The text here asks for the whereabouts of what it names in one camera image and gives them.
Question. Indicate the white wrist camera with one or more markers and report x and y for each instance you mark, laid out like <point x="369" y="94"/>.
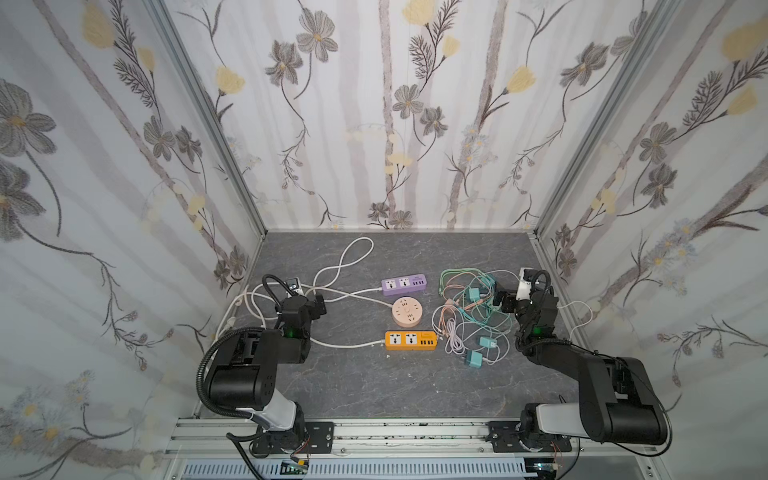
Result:
<point x="526" y="281"/>
<point x="294" y="285"/>

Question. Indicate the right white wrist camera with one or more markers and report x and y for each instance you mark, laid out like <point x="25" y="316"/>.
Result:
<point x="526" y="281"/>

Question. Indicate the pink round power socket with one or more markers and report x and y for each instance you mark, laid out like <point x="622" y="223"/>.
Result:
<point x="407" y="312"/>

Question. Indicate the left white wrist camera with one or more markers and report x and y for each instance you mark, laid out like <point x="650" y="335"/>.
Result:
<point x="294" y="285"/>

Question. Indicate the white vented cable duct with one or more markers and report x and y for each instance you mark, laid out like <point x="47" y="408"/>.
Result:
<point x="383" y="468"/>

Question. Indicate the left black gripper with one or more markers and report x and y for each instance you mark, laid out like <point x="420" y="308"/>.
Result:
<point x="314" y="306"/>

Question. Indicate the orange power strip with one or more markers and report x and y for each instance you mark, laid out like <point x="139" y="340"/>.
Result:
<point x="411" y="341"/>

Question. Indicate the aluminium front rail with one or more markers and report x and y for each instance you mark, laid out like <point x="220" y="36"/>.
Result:
<point x="358" y="438"/>

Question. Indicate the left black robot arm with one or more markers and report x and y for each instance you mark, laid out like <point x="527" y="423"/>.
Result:
<point x="237" y="376"/>

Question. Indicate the purple power strip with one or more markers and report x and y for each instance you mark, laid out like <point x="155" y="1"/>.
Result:
<point x="404" y="285"/>

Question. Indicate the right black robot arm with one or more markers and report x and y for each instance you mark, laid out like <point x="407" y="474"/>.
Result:
<point x="616" y="402"/>

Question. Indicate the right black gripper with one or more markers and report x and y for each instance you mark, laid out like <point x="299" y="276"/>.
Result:
<point x="512" y="302"/>

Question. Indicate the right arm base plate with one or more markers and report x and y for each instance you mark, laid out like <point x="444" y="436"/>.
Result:
<point x="510" y="437"/>

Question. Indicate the teal charger with white cable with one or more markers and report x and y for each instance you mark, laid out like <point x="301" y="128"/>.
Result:
<point x="474" y="359"/>

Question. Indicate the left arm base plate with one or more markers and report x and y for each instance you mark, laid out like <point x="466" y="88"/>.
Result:
<point x="309" y="438"/>

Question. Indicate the teal charger in cable pile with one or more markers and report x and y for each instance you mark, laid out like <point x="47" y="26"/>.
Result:
<point x="473" y="294"/>

